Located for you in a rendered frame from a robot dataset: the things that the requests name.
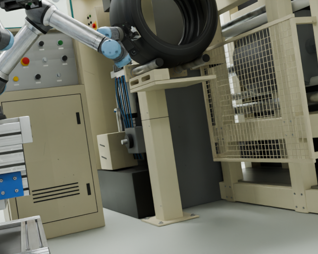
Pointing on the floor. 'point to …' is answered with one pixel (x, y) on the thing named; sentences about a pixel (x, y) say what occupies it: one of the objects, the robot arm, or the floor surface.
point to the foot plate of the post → (169, 219)
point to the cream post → (159, 143)
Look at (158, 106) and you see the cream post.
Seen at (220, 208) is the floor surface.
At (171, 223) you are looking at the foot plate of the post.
